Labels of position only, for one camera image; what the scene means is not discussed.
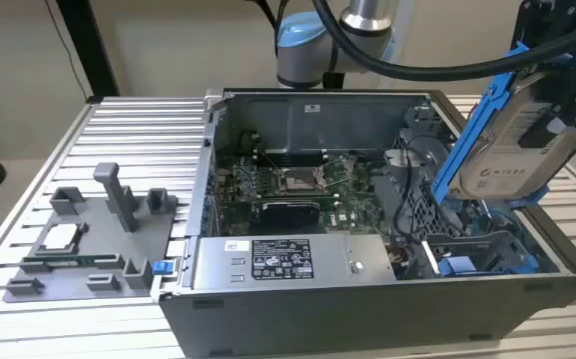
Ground green RAM stick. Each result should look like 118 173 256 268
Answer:
22 254 118 267

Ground green motherboard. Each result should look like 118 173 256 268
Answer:
214 149 393 239

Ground grey parts rack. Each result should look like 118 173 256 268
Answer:
1 162 181 304

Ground thin black internal cable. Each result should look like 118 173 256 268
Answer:
390 136 450 244

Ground black graphics card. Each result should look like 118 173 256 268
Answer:
260 200 322 229

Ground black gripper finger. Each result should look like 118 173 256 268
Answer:
517 107 569 149

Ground blue disk carrier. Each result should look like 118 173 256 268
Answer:
438 256 541 278

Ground black open PC case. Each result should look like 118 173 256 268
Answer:
160 88 576 358

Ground silver power supply unit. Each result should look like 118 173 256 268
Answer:
194 235 398 292

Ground thin black wall cable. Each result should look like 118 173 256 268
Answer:
45 0 89 99

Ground hard disk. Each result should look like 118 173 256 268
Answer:
429 40 554 209

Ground blue disk wire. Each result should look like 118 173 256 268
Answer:
470 211 510 242

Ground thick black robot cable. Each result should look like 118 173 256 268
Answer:
310 0 576 80

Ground black metal post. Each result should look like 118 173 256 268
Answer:
56 0 121 99

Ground silver metal bracket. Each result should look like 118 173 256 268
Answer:
384 148 424 168

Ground silver CPU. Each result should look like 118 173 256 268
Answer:
37 224 81 252

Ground red yellow power wires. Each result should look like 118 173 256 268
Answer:
389 241 426 280

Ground thin black cable bundle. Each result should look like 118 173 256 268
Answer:
254 0 286 33

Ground RAM slot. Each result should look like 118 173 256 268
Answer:
254 189 333 199

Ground CPU socket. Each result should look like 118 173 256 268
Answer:
280 168 326 191

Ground perforated metal disk bay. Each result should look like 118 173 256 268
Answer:
372 129 533 280

